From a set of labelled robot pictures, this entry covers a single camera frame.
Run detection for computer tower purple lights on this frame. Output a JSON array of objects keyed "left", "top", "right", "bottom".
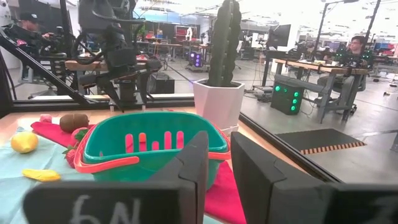
[{"left": 188, "top": 51, "right": 204, "bottom": 68}]

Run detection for computer tower green lights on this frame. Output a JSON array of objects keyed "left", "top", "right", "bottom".
[{"left": 269, "top": 81, "right": 305, "bottom": 116}]

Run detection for brown toy kiwi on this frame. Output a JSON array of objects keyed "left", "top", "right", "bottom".
[{"left": 59, "top": 113, "right": 90, "bottom": 133}]

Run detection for black hazard-striped floor mat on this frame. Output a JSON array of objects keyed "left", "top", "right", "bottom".
[{"left": 275, "top": 128, "right": 367, "bottom": 156}]

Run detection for black cube case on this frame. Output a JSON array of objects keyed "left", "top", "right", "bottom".
[{"left": 148, "top": 72, "right": 176, "bottom": 95}]

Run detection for red toy strawberry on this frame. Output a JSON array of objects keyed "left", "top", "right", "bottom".
[{"left": 70, "top": 126, "right": 91, "bottom": 147}]

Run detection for wooden desk grey legs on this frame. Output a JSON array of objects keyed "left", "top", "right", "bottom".
[{"left": 275, "top": 58, "right": 371, "bottom": 124}]

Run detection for wooden workbench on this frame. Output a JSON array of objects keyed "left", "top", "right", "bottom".
[{"left": 64, "top": 58, "right": 150, "bottom": 73}]

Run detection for black aluminium table frame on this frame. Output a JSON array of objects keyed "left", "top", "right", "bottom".
[{"left": 0, "top": 27, "right": 343, "bottom": 184}]

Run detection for red cloth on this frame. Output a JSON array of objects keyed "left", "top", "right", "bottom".
[{"left": 30, "top": 121, "right": 247, "bottom": 224}]

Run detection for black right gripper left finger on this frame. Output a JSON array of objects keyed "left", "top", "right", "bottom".
[{"left": 23, "top": 130, "right": 210, "bottom": 224}]

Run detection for white planter saucer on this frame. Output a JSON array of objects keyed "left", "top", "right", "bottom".
[{"left": 221, "top": 123, "right": 240, "bottom": 137}]

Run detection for tall green cactus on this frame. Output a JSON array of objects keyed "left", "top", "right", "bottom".
[{"left": 206, "top": 0, "right": 243, "bottom": 88}]

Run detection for teal basket orange handles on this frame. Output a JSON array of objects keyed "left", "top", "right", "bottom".
[{"left": 73, "top": 111, "right": 231, "bottom": 190}]

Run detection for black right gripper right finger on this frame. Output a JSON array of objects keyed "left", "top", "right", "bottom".
[{"left": 230, "top": 131, "right": 398, "bottom": 224}]

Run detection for person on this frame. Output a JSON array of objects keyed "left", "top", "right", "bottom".
[
  {"left": 317, "top": 35, "right": 369, "bottom": 108},
  {"left": 9, "top": 11, "right": 58, "bottom": 55}
]

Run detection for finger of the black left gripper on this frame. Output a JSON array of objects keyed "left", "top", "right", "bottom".
[
  {"left": 99, "top": 76, "right": 125, "bottom": 113},
  {"left": 138, "top": 71, "right": 155, "bottom": 105}
]

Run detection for black monitor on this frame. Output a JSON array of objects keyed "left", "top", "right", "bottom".
[{"left": 266, "top": 24, "right": 292, "bottom": 49}]

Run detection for light blue cloth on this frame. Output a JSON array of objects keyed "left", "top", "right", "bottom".
[{"left": 0, "top": 126, "right": 224, "bottom": 224}]

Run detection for small yellow toy banana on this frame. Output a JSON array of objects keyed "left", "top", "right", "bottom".
[{"left": 21, "top": 169, "right": 62, "bottom": 183}]

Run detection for yellow toy lemon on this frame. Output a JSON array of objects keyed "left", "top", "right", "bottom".
[{"left": 11, "top": 131, "right": 39, "bottom": 154}]

